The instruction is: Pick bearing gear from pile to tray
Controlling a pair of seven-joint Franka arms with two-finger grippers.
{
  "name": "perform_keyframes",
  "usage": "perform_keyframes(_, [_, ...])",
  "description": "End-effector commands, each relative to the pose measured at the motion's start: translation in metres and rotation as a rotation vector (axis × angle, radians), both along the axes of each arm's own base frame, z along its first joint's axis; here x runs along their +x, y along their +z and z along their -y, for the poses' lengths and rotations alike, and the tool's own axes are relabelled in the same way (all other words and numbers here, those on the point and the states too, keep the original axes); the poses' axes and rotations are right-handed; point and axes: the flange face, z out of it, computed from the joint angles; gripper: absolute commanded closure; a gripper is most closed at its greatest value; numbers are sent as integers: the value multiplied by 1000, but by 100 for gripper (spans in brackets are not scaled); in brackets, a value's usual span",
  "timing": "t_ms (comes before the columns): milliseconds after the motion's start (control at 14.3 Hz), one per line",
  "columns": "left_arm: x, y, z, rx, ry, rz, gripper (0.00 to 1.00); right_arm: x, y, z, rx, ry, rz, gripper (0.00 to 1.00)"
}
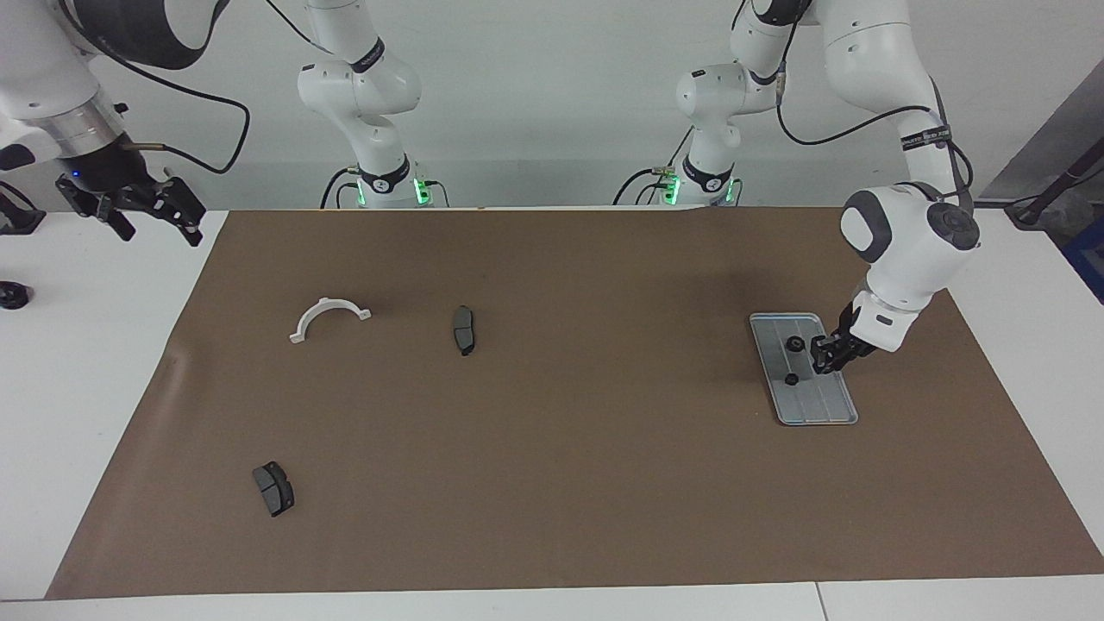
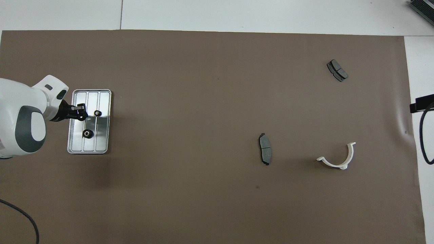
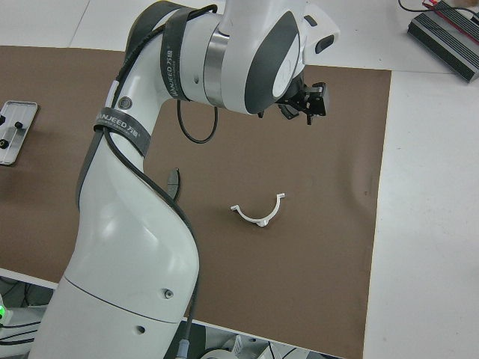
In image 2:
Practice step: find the grey brake pad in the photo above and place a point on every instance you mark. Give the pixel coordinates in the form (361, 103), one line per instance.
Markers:
(265, 149)
(337, 70)

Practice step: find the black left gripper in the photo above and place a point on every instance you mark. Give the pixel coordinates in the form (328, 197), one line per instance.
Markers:
(64, 112)

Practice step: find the dark ribbed device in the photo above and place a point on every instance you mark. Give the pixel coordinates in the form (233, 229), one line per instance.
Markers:
(423, 8)

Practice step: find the silver metal tray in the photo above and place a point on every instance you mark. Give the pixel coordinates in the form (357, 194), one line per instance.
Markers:
(101, 139)

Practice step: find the brown table mat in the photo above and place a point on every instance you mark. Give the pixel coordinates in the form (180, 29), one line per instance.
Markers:
(203, 135)

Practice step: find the white curved plastic bracket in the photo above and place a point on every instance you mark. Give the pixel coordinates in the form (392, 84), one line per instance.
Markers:
(349, 157)

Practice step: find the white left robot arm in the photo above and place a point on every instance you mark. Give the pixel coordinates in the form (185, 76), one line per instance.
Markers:
(20, 112)

